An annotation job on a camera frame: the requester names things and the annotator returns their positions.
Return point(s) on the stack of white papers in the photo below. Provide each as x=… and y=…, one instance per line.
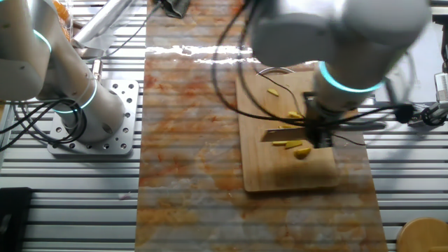
x=427, y=63

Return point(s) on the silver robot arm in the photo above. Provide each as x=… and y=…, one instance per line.
x=350, y=35

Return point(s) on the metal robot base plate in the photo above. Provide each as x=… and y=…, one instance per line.
x=119, y=140

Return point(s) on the wooden cutting board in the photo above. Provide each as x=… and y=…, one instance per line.
x=280, y=171

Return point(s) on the camera on clamp mount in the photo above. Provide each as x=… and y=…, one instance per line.
x=434, y=112

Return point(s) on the orange marbled table mat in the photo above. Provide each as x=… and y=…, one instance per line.
x=185, y=140

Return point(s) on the yellow potato slice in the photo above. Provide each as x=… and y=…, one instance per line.
x=295, y=114
x=293, y=143
x=287, y=126
x=273, y=92
x=279, y=143

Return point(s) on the steel cleaver knife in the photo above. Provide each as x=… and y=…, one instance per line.
x=280, y=134

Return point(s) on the black box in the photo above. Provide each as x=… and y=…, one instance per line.
x=14, y=220

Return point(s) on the clear plastic fruit package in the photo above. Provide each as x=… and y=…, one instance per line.
x=63, y=21

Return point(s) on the metal cylinder connector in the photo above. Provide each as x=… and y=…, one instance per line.
x=97, y=70

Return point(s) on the round wooden disc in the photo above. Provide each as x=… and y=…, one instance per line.
x=423, y=236

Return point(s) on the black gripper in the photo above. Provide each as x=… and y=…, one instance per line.
x=320, y=122

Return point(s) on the white film roll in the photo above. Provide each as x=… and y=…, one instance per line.
x=98, y=24

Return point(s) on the grey green cloth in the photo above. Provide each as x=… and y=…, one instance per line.
x=175, y=8

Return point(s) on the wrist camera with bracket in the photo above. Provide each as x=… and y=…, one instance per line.
x=404, y=113

